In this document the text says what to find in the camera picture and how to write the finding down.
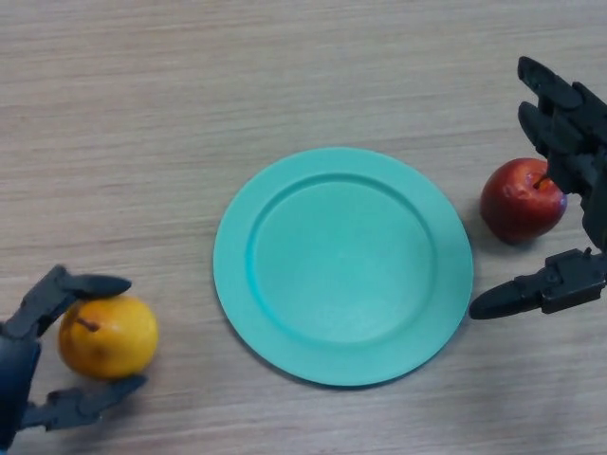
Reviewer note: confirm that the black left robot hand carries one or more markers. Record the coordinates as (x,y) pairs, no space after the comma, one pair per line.
(16,360)

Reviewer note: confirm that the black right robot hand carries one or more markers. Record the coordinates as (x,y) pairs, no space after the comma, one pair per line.
(576,137)

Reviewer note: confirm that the yellow pear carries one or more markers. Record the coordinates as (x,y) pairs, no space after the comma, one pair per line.
(114,341)

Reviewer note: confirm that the green round plate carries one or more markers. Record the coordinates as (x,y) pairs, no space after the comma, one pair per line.
(343,267)

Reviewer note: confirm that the red apple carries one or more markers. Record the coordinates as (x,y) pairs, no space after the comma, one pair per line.
(514,211)

